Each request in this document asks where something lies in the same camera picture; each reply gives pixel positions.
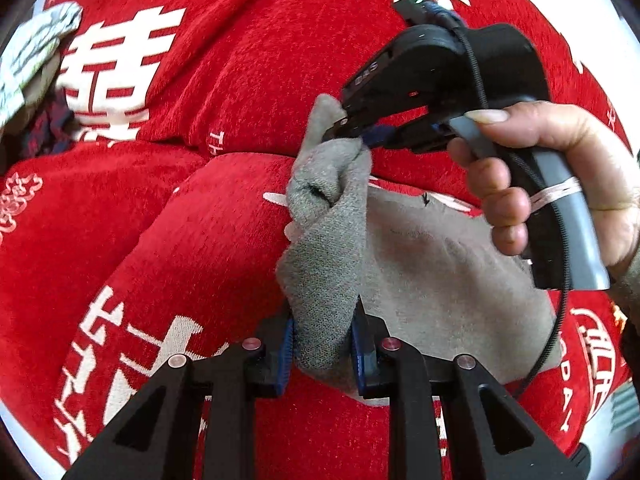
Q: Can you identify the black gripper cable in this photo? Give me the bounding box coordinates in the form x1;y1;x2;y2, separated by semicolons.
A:
434;1;574;401

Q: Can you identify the white green patterned cloth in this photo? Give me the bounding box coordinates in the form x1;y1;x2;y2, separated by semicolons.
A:
1;2;82;128

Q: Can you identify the person right hand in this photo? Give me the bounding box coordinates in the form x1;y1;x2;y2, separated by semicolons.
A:
448;101;639;278

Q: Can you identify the dark plaid garment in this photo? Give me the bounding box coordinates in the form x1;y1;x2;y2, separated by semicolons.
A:
20;90;75;159

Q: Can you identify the grey knit sweater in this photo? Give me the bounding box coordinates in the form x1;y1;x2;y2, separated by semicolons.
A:
277;94;561;396

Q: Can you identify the red wedding back cushion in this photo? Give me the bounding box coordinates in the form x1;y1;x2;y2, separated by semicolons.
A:
46;0;639;200

